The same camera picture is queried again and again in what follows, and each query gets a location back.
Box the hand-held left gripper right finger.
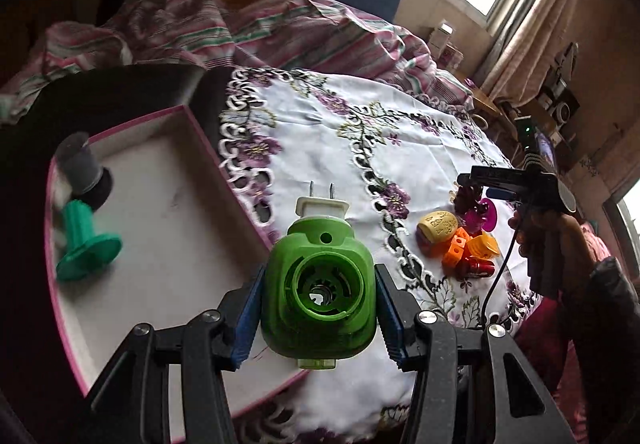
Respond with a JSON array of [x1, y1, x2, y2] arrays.
[[374, 264, 576, 444]]

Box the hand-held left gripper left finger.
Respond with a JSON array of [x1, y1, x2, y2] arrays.
[[87, 264, 266, 444]]

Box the magenta mushroom-shaped piece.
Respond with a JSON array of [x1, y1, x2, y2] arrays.
[[462, 198, 498, 232]]

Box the orange cube block piece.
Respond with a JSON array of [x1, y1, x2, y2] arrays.
[[441, 228, 472, 270]]

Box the green plug-in vaporizer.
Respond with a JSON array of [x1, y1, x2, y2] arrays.
[[260, 181, 378, 371]]

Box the pink-edged cardboard box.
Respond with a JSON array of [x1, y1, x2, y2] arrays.
[[44, 105, 311, 442]]

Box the person's right forearm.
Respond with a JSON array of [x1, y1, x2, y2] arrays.
[[570, 256, 640, 444]]

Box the person's right hand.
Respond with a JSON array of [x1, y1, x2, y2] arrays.
[[507, 210, 613, 275]]

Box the orange yellow plastic cap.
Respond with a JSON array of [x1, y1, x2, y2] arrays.
[[465, 231, 501, 261]]

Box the wooden side desk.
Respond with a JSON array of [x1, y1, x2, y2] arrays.
[[470, 84, 526, 137]]

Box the beige oval plastic piece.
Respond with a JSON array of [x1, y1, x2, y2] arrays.
[[418, 210, 460, 245]]

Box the red plastic capsule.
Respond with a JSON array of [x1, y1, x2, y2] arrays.
[[459, 258, 496, 279]]

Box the small side window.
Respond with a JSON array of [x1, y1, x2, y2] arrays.
[[602, 184, 640, 285]]

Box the white carton box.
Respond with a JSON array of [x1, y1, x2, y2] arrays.
[[430, 23, 454, 53]]

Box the beige curtain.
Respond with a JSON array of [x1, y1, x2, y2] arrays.
[[480, 0, 596, 110]]

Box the white embroidered floral tablecloth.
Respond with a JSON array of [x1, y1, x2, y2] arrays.
[[217, 66, 543, 444]]

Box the teal plastic flanged piece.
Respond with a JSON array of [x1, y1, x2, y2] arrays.
[[56, 200, 123, 282]]

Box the black grey cylinder piece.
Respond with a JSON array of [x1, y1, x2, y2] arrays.
[[55, 132, 115, 210]]

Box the pink striped blanket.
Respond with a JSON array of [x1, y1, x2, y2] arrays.
[[0, 0, 476, 125]]

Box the silver black camera device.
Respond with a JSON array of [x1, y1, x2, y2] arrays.
[[537, 74, 582, 126]]

